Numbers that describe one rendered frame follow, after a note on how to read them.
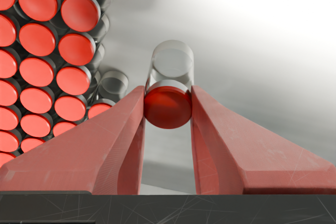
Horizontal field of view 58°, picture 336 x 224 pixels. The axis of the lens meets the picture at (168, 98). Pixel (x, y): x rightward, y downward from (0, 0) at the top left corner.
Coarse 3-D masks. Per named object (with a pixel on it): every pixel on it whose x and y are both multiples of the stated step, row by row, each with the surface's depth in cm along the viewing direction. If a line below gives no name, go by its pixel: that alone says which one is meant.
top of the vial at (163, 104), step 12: (156, 96) 12; (168, 96) 12; (180, 96) 12; (144, 108) 12; (156, 108) 12; (168, 108) 12; (180, 108) 12; (156, 120) 12; (168, 120) 13; (180, 120) 12
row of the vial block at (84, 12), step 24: (72, 0) 16; (96, 0) 17; (72, 24) 17; (96, 24) 19; (72, 48) 18; (96, 48) 19; (72, 72) 19; (96, 72) 23; (72, 96) 20; (72, 120) 21
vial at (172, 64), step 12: (156, 48) 15; (168, 48) 14; (180, 48) 15; (156, 60) 14; (168, 60) 13; (180, 60) 14; (192, 60) 15; (156, 72) 13; (168, 72) 13; (180, 72) 13; (192, 72) 14; (156, 84) 12; (168, 84) 12; (180, 84) 12; (192, 84) 13
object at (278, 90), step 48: (144, 0) 21; (192, 0) 20; (240, 0) 20; (288, 0) 20; (144, 48) 23; (192, 48) 22; (240, 48) 22; (288, 48) 22; (240, 96) 25; (288, 96) 24; (144, 144) 28; (144, 192) 30; (192, 192) 32
